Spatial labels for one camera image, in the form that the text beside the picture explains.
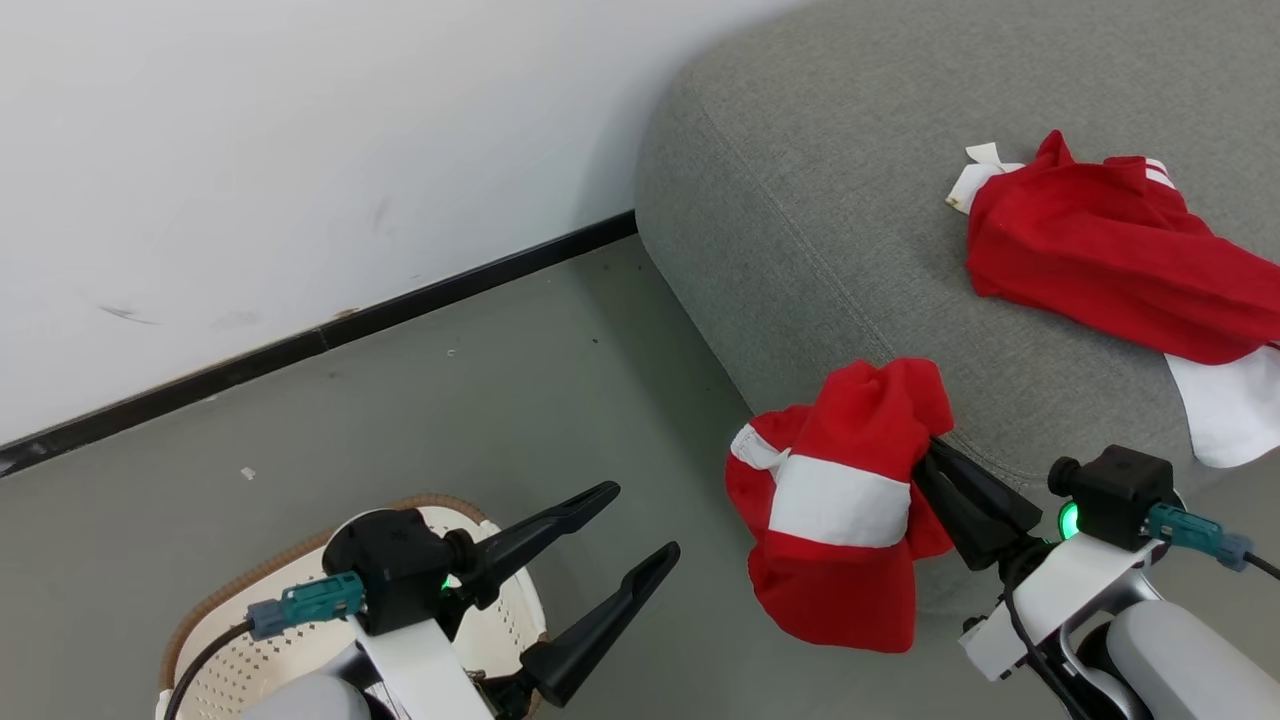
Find red jersey with white panel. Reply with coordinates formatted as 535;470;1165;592
945;130;1280;469

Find teal left cable connector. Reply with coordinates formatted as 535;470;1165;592
246;572;366;641

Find grey fabric sofa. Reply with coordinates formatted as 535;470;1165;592
633;0;1280;616

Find teal cable connector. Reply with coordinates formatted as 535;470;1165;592
1148;503;1256;573
246;572;366;641

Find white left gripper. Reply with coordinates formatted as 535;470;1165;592
350;481;682;720

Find cream perforated basket, brown rim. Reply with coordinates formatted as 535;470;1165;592
155;493;549;720

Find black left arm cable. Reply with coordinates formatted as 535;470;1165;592
165;620;256;720

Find thin black right gripper cable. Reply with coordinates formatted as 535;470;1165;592
1000;575;1101;720

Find teal right cable connector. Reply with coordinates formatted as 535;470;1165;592
1148;503;1256;573

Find red shorts with white band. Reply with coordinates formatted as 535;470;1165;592
725;358;956;654

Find black skirting board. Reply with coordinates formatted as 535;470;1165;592
0;208;639;479

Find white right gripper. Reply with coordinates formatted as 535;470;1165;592
912;437;1167;681

